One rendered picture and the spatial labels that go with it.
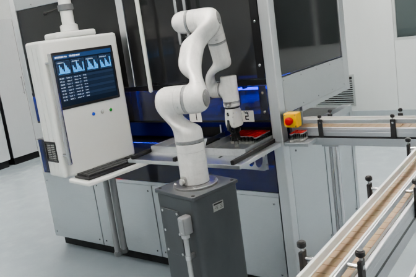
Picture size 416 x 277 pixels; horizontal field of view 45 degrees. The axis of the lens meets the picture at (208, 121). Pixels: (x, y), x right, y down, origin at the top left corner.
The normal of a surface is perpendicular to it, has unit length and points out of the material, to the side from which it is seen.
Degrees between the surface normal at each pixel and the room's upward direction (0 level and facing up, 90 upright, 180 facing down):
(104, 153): 90
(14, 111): 90
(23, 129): 90
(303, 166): 90
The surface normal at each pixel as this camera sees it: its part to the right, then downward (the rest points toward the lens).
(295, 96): 0.81, 0.00
